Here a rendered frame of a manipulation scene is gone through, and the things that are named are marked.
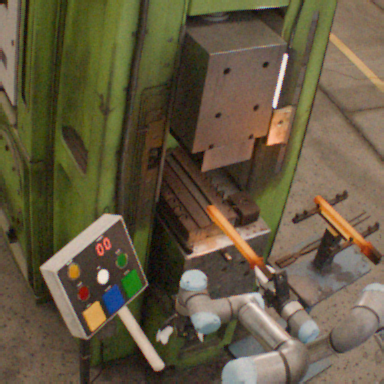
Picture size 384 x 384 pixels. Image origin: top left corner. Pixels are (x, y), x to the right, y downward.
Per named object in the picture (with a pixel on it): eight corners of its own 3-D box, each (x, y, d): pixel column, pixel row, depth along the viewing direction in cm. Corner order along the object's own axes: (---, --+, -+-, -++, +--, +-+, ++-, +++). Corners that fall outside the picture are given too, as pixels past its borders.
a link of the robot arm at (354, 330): (371, 350, 201) (274, 389, 238) (384, 327, 208) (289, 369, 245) (350, 326, 201) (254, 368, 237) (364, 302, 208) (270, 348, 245)
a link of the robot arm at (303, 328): (299, 349, 238) (305, 335, 232) (283, 328, 245) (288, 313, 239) (317, 340, 241) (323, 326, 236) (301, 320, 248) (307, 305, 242)
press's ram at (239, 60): (285, 130, 259) (307, 41, 232) (191, 154, 242) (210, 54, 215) (224, 68, 284) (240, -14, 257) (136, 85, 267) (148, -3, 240)
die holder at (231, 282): (248, 300, 317) (271, 229, 286) (172, 328, 300) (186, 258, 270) (186, 215, 350) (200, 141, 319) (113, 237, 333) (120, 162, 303)
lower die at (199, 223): (232, 229, 284) (236, 214, 278) (186, 244, 275) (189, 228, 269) (179, 161, 308) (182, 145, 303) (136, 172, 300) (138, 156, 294)
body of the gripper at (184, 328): (173, 342, 229) (178, 321, 221) (169, 322, 235) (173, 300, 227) (197, 341, 230) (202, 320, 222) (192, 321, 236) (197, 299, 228)
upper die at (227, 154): (250, 159, 260) (255, 138, 253) (200, 172, 251) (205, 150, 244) (191, 92, 284) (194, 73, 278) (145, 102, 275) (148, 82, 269)
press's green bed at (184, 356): (228, 356, 349) (247, 300, 317) (161, 381, 332) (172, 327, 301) (174, 280, 381) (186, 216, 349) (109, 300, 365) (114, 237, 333)
